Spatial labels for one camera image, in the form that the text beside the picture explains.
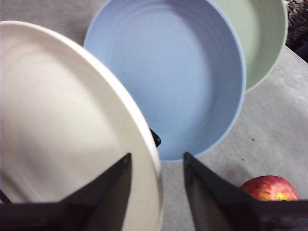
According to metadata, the black plastic plate rack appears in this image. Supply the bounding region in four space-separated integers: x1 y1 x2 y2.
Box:
149 128 161 148

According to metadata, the green round plate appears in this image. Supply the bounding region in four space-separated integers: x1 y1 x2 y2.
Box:
213 0 289 92

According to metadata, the cream yellow round plate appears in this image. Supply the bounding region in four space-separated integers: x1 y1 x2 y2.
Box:
0 20 163 231

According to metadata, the blue round plate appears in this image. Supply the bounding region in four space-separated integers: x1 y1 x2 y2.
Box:
83 0 246 163

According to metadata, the red yellow apple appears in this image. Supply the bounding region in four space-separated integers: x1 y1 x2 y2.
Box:
240 175 300 202

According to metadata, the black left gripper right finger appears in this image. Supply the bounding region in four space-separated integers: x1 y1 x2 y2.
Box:
183 152 308 231

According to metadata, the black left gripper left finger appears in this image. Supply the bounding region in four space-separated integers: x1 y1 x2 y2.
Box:
0 153 133 231

